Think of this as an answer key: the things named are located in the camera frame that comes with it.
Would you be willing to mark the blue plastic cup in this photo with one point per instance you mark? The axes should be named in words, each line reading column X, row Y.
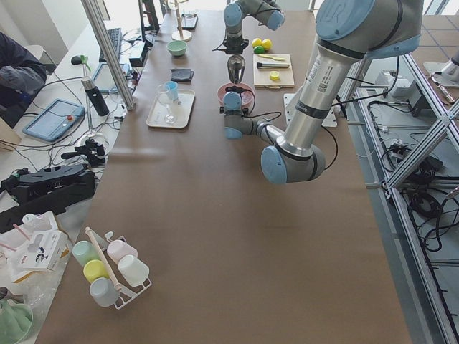
column 172, row 90

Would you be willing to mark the wooden paper towel stand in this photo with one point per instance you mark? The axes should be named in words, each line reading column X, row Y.
column 180, row 33

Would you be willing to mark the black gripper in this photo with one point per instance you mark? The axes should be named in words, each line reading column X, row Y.
column 235, row 49

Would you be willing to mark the green cup on rack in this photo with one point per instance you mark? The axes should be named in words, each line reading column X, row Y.
column 83, row 252

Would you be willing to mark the yellow cup on rack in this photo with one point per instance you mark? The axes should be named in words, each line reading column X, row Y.
column 95, row 269

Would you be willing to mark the aluminium frame post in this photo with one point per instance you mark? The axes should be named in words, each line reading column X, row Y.
column 94, row 15

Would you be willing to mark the clear ice cube pile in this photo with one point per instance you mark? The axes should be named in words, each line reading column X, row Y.
column 246, row 97

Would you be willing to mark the grey-blue cup on rack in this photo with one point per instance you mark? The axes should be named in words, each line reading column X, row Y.
column 103, row 292

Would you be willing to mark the seated person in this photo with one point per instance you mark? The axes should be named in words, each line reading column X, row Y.
column 22, row 77

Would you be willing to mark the blue teach pendant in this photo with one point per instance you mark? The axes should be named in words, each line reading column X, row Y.
column 55, row 120

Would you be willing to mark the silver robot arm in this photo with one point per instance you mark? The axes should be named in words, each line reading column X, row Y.
column 346, row 32
column 267, row 13

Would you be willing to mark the yellow lemon half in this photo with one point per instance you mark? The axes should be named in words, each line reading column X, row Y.
column 274, row 75

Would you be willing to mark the black computer mouse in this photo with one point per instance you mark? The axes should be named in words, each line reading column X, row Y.
column 76, row 60

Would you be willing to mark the white cup rack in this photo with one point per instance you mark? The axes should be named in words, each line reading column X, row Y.
column 127, row 293

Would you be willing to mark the small black tray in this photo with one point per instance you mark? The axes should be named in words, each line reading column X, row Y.
column 189, row 21

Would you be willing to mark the dark grey folded cloth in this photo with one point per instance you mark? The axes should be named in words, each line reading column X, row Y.
column 182, row 74

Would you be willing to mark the wooden cutting board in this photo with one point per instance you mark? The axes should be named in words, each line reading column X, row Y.
column 261, row 77

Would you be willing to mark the metal ice scoop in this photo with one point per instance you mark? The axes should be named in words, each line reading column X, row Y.
column 236, row 68

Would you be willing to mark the pink cup on rack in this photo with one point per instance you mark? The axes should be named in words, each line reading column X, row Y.
column 117, row 249

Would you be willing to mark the green lime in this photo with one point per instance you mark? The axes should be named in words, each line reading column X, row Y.
column 259, row 50

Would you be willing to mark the black water bottle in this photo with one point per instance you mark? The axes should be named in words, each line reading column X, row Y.
column 95, row 96

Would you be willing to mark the black equipment case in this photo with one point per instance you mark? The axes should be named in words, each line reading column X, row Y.
column 50, row 189

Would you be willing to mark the black keyboard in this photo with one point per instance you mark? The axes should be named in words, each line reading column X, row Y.
column 116, row 38

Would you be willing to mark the large pale green bowl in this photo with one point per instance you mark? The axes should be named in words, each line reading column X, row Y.
column 16, row 322

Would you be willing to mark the white product box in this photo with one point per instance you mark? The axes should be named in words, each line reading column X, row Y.
column 43, row 251

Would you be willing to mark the yellow plastic knife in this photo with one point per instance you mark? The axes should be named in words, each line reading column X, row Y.
column 268, row 56

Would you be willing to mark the clear wine glass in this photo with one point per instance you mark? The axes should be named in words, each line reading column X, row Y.
column 163, row 94

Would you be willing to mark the white cup on rack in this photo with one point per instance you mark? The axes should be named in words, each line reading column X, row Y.
column 134, row 271

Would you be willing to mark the pink bowl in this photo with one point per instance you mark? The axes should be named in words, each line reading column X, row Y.
column 222, row 91

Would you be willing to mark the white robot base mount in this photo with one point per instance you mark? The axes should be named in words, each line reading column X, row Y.
column 290, row 100

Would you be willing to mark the cream serving tray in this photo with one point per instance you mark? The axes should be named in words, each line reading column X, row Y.
column 180, row 109

